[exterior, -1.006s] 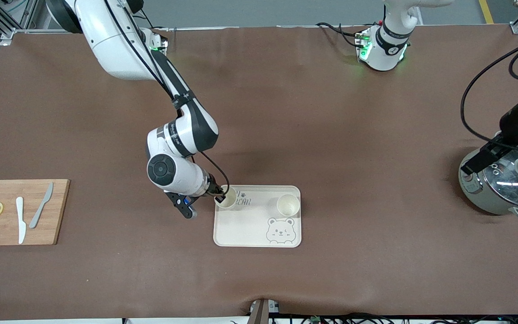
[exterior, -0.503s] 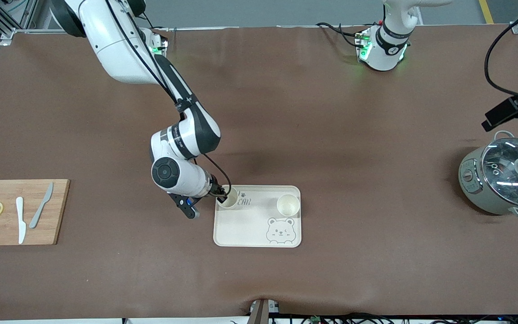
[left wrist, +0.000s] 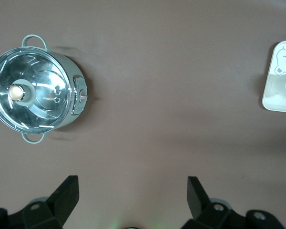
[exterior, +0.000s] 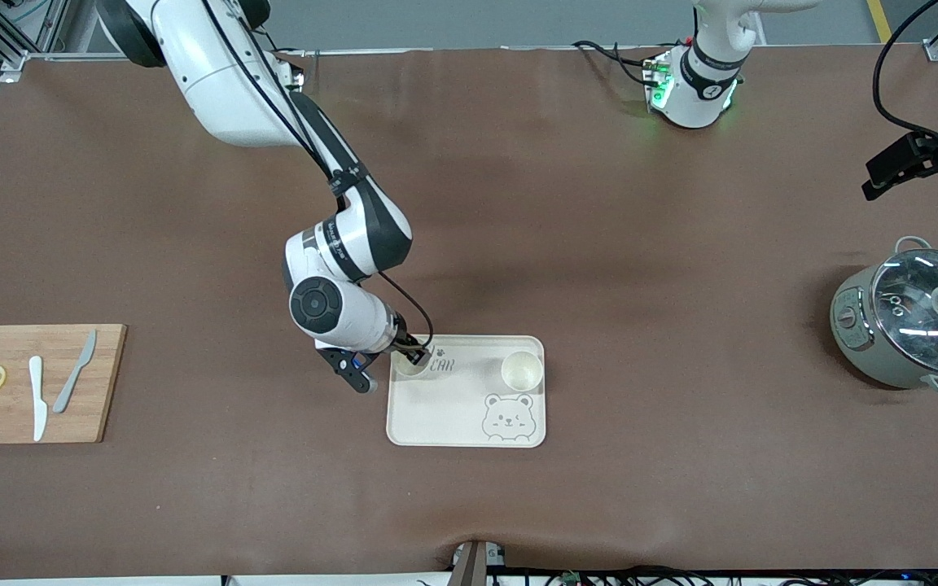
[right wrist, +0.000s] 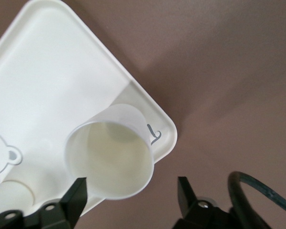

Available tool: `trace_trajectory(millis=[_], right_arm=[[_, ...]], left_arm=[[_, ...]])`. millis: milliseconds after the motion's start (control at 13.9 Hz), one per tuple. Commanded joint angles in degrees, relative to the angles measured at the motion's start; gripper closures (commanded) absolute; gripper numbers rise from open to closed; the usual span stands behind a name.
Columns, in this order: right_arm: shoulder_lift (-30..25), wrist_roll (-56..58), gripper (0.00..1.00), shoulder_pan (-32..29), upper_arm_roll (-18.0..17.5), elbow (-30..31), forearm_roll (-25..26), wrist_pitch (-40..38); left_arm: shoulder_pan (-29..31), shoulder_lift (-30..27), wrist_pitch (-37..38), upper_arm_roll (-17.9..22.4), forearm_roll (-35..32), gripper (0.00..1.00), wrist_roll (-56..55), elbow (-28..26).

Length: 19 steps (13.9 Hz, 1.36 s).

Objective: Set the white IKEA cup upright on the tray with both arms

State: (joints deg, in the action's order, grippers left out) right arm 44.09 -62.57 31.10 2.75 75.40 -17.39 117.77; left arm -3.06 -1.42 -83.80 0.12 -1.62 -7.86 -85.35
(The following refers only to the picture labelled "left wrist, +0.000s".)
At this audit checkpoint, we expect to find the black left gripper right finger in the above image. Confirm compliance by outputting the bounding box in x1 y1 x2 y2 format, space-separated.
182 176 286 229

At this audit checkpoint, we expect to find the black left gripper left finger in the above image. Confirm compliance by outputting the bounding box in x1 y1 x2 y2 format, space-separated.
0 175 79 229

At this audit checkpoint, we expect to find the cream bear print tray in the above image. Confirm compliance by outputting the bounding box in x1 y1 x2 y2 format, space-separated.
261 40 286 114

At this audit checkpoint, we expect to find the glass pot lid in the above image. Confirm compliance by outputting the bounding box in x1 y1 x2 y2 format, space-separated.
0 46 75 134

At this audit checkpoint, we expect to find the green electric cooking pot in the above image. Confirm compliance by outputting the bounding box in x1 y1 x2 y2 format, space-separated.
0 34 88 145

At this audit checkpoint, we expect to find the brown table mat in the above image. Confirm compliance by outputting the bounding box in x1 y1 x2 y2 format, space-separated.
0 0 286 229

